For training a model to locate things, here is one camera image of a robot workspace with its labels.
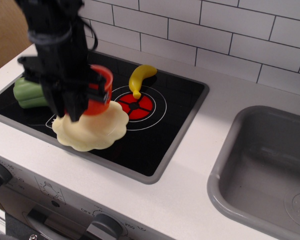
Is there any pale yellow scalloped plate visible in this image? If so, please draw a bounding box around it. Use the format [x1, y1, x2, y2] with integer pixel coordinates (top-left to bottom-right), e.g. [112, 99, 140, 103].
[52, 101, 129, 152]

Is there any black toy stovetop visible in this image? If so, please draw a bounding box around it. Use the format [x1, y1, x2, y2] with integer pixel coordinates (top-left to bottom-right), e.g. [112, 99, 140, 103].
[0, 48, 210, 185]

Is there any grey toy sink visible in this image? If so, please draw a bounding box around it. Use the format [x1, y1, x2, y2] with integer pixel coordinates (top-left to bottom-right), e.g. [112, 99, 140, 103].
[207, 106, 300, 240]

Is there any yellow toy banana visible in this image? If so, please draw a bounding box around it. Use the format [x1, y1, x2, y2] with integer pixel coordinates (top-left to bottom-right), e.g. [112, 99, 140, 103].
[128, 64, 157, 100]

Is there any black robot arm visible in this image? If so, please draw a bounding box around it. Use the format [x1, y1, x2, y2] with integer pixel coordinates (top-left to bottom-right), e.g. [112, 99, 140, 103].
[16, 0, 109, 122]

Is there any black cable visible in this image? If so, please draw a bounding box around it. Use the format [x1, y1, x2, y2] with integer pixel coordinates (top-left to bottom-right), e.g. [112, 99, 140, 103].
[81, 17, 98, 51]

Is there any grey oven door handle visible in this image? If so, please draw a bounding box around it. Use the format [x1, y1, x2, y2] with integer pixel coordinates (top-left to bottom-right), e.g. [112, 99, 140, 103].
[24, 209, 86, 240]

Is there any green toy bell pepper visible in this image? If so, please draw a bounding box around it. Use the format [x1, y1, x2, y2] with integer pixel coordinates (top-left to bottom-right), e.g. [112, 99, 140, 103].
[13, 77, 49, 109]

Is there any wooden cabinet panel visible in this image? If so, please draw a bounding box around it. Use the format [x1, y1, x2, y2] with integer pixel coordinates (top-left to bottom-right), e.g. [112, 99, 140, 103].
[0, 0, 31, 68]

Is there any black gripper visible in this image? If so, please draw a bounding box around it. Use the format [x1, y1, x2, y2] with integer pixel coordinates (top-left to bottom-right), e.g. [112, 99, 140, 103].
[17, 41, 109, 123]

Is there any grey right oven knob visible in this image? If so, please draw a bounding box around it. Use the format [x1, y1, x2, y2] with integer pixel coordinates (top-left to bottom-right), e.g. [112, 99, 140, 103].
[86, 213, 127, 240]

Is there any red plastic cup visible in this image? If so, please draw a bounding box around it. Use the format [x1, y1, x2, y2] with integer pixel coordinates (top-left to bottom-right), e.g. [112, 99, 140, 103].
[83, 64, 114, 116]

